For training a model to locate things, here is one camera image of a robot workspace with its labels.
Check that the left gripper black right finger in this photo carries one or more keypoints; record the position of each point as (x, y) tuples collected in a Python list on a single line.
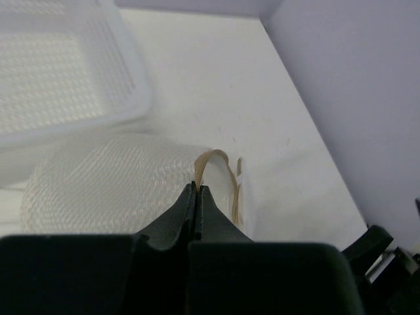
[(211, 224)]

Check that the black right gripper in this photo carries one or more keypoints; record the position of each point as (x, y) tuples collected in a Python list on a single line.
[(387, 276)]

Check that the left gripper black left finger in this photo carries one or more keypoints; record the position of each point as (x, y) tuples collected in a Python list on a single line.
[(170, 227)]

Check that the white perforated plastic basket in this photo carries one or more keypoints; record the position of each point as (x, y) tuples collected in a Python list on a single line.
[(67, 66)]

